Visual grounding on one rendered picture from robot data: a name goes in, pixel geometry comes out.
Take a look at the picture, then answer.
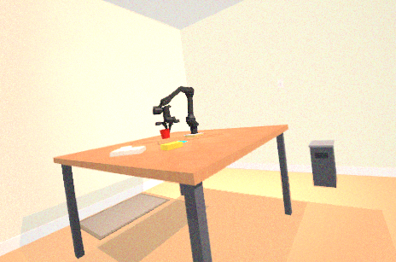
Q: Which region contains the red cup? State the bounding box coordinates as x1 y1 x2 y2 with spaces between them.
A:
160 129 170 139

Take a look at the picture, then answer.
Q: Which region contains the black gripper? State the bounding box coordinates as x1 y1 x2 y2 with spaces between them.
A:
155 114 180 133

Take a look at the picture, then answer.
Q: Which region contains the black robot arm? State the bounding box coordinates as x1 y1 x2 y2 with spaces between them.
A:
152 86 200 134

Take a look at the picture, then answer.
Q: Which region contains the white flat box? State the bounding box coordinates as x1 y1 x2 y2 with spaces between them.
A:
109 146 146 157

